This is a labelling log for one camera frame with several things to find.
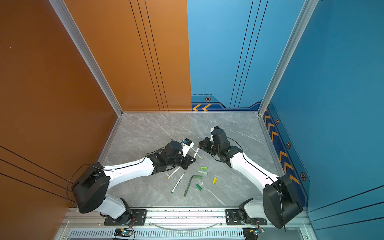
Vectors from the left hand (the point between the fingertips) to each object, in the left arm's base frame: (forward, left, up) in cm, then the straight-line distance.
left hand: (196, 157), depth 82 cm
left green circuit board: (-33, +35, -12) cm, 50 cm away
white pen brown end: (+2, 0, +2) cm, 3 cm away
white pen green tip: (-10, +10, -11) cm, 18 cm away
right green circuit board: (-33, -27, -12) cm, 44 cm away
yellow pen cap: (-9, -11, -11) cm, 17 cm away
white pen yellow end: (-4, +13, -11) cm, 17 cm away
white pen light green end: (+6, -2, -10) cm, 12 cm away
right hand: (+6, -1, +4) cm, 8 cm away
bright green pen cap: (-1, -4, -11) cm, 12 cm away
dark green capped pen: (-6, 0, -11) cm, 13 cm away
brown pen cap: (+5, -1, +4) cm, 6 cm away
